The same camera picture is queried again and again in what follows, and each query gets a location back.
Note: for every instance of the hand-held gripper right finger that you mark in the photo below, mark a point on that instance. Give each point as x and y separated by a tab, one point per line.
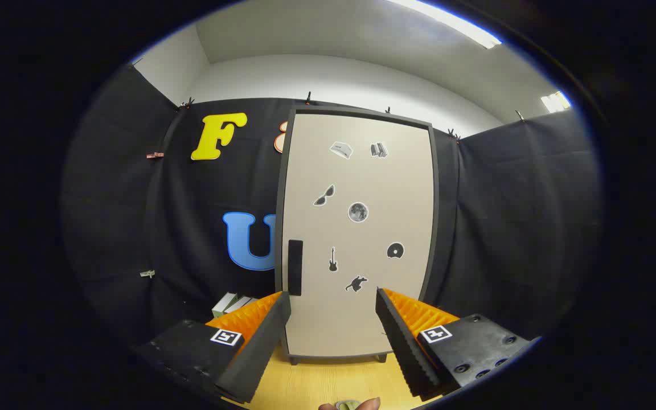
405	347

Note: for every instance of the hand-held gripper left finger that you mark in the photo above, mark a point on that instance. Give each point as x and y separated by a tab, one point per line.
259	353

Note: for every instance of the pale green oval dish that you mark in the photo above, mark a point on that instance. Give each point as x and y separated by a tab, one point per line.
348	405

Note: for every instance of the green book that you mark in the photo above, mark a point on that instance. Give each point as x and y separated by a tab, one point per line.
222	306

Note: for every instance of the black backdrop cloth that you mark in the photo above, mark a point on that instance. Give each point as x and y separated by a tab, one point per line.
504	228

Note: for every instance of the dark grey cabinet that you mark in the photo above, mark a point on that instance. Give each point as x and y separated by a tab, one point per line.
435	171

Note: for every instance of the copper clip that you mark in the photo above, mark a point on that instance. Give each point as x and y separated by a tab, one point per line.
155	155

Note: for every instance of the small ceiling light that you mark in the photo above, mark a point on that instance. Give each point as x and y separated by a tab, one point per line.
556	101

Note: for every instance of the long ceiling light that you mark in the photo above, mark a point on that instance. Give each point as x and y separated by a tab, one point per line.
453	23

